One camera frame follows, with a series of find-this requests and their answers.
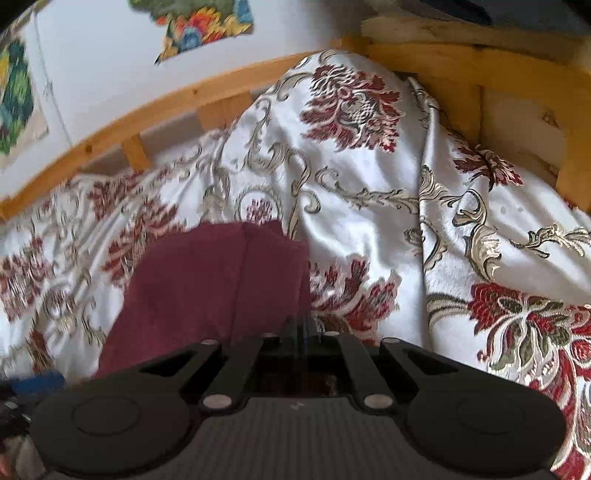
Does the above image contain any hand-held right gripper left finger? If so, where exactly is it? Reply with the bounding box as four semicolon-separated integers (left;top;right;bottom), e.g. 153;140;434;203
139;320;302;414

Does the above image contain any white wall pipe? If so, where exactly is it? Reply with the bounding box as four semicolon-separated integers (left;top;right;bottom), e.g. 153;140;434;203
32;11;74;145

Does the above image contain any landscape wall poster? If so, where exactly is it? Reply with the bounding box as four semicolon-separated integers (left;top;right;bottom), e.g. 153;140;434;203
128;0;256;66

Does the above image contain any maroon long-sleeved sweater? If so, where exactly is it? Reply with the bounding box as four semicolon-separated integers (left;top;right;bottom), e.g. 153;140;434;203
97;220;313;380

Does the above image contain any floral satin blanket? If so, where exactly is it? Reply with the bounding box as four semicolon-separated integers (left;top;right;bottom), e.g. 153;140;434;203
0;48;591;480

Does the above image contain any cream fleece blanket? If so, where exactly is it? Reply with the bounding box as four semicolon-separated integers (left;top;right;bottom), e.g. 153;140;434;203
0;434;44;480

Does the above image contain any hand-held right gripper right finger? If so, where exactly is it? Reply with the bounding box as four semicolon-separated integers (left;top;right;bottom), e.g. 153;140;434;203
300;320;459;412

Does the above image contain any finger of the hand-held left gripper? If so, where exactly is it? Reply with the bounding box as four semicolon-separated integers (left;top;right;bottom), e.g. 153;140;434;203
11;370;66;398

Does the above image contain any wooden bed frame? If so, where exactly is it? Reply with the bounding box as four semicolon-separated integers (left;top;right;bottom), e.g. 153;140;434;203
0;16;591;222

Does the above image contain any blond cartoon figure wall poster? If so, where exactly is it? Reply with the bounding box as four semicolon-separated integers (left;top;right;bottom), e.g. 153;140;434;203
0;36;49;170

